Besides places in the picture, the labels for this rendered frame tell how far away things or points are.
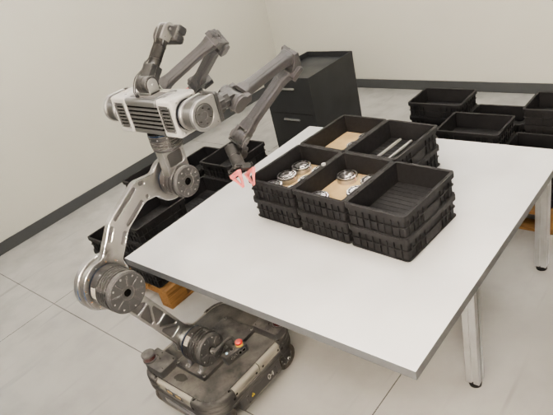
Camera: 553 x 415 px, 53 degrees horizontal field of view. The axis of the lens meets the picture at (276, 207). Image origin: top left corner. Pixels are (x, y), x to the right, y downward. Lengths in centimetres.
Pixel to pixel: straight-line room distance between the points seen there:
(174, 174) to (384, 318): 103
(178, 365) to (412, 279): 123
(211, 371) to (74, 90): 330
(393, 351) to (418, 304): 25
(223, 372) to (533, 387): 139
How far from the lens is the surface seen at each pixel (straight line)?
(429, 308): 210
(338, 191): 262
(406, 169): 256
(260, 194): 272
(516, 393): 276
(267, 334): 278
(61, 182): 533
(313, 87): 416
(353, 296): 219
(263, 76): 232
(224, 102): 215
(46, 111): 521
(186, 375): 277
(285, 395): 285
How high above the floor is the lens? 209
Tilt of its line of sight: 29 degrees down
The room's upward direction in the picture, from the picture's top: 14 degrees counter-clockwise
